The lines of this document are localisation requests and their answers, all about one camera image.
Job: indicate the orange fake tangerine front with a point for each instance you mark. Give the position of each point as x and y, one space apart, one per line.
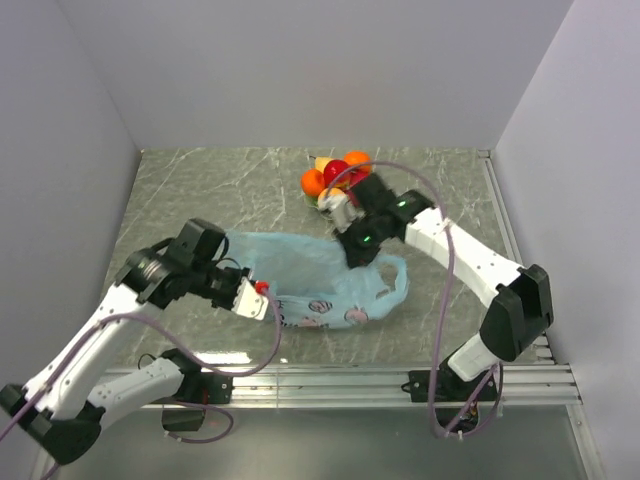
312 183

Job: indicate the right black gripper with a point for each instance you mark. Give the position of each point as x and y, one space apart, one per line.
356 255

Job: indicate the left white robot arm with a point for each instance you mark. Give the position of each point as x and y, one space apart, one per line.
66 406

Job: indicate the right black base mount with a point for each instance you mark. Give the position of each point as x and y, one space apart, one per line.
480 398

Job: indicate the aluminium rail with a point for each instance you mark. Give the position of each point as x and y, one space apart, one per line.
375 386
540 347

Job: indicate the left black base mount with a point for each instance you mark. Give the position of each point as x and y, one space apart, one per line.
200 393

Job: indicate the orange fake tangerine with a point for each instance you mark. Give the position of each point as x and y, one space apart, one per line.
359 159
312 183

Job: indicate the light blue plastic bag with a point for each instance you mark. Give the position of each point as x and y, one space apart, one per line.
312 284

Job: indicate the aluminium right side rail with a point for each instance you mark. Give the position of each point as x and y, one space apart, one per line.
540 347

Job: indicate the green leaf-shaped plate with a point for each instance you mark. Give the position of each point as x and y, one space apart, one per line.
311 201

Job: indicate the orange fake tangerine back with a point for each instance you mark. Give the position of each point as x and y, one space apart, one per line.
359 159

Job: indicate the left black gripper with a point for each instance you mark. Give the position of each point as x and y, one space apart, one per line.
239 273

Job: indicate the red fake apple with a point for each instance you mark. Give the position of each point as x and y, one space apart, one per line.
336 172

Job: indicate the aluminium front rail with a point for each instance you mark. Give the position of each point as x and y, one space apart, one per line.
375 386

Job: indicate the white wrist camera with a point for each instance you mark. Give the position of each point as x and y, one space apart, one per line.
340 211
249 303

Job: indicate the yellow fake lemon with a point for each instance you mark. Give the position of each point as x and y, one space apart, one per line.
321 162

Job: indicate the yellow-orange fake peach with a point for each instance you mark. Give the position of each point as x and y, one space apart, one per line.
329 193

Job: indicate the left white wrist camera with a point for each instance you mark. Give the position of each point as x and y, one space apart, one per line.
249 303

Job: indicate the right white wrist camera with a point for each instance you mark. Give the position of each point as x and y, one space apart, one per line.
340 211

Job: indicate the red fake dragon fruit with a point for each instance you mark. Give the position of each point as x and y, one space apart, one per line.
355 177

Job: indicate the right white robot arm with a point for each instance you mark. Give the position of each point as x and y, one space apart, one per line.
517 299

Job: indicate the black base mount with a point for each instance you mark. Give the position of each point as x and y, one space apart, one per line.
200 393
480 398

